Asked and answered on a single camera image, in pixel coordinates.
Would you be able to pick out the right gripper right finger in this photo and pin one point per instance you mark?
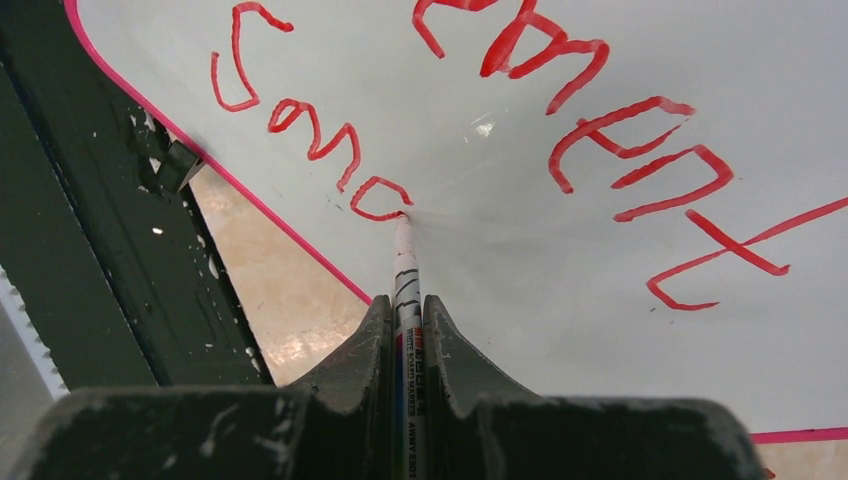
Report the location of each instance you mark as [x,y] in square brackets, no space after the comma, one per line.
[485,425]

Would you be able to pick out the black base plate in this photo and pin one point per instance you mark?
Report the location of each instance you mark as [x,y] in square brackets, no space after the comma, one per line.
[120,277]

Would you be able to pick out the white cable duct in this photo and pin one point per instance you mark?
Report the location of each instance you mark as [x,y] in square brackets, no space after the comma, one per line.
[39,355]

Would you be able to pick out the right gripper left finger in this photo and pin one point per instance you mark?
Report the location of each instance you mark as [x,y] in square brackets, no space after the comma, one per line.
[332,423]

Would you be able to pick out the pink framed whiteboard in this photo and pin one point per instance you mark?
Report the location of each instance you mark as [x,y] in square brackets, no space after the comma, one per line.
[613,198]

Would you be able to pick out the red whiteboard marker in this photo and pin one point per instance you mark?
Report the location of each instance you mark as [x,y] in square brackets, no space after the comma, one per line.
[410,368]

